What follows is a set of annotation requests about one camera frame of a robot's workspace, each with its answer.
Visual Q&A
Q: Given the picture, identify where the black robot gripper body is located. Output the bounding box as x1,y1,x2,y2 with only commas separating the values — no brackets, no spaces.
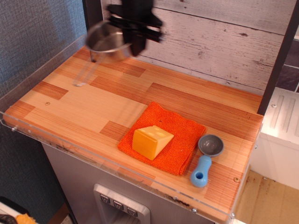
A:
107,0,163,42

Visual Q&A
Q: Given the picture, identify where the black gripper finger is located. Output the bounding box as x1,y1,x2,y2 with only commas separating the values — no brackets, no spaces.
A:
130,33,147,56
122,27,133,44

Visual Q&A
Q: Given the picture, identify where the small steel pot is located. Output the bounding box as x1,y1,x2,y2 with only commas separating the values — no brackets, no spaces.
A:
73,21,132,86

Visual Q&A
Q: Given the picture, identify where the yellow toy cheese wedge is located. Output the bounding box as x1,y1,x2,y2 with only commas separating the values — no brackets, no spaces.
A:
132,126,174,161

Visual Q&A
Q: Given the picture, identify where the orange knitted cloth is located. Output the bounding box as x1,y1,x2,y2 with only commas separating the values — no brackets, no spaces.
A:
118,102,206,175

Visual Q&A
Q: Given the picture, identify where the blue grey toy scoop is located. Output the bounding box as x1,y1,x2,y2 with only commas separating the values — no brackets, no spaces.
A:
190,134,224,187

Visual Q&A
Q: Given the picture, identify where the grey toy fridge cabinet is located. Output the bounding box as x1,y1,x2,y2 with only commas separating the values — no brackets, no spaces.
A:
43,144,211,224

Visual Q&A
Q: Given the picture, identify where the clear acrylic table guard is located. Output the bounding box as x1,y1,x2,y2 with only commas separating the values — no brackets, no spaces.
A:
0,35,263,222

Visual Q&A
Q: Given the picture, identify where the white toy sink unit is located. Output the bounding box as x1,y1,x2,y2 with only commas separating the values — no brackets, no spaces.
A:
249,88,299,189

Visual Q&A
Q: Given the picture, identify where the orange black object bottom left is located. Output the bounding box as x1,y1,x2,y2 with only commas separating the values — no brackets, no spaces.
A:
0,214,37,224

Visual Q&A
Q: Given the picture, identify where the left dark frame post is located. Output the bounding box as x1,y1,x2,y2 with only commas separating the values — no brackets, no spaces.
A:
82,0,108,63

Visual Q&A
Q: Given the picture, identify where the dark frame post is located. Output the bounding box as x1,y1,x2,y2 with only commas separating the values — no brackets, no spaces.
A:
82,0,108,63
257,0,299,115

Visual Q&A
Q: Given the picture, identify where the right dark frame post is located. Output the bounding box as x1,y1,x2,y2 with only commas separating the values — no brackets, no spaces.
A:
257,0,299,115

